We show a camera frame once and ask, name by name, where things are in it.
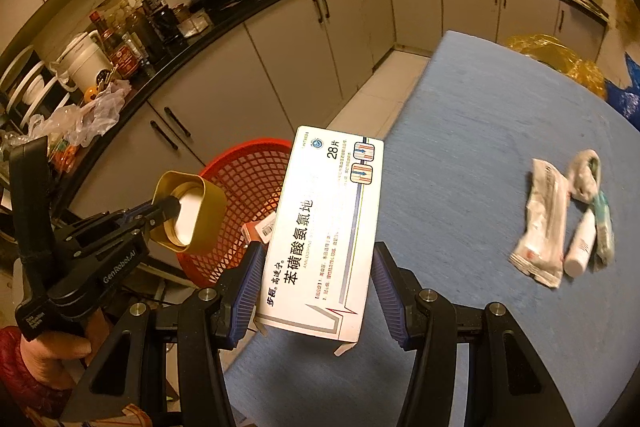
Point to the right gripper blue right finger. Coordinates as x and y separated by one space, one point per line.
397 289

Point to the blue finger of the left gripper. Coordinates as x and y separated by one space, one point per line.
155 214
124 217

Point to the white dark medicine box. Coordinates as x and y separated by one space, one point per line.
259 231

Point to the white medicine box large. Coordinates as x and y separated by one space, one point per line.
317 269

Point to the white green wrapper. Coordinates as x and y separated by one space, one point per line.
584 176

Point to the dark sauce bottle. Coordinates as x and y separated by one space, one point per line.
166 23

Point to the teal white tube package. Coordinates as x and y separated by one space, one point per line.
604 228

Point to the brown square paper bowl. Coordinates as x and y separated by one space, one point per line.
202 206

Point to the yellow plastic bag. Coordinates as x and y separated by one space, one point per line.
551 51

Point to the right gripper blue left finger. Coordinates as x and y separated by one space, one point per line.
238 289

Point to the white electric kettle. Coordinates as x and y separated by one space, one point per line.
83 63

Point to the small white bottle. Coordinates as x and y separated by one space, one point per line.
578 255

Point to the clear plastic bags pile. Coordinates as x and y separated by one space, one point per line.
78 126

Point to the white plastic wrapper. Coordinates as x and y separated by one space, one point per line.
540 251

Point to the blue table cloth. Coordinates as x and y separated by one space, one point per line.
454 192

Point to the left hand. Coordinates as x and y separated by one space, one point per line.
44 357

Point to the red plastic mesh basket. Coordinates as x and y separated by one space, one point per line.
251 175

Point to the blue plastic bag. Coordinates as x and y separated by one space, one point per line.
626 101

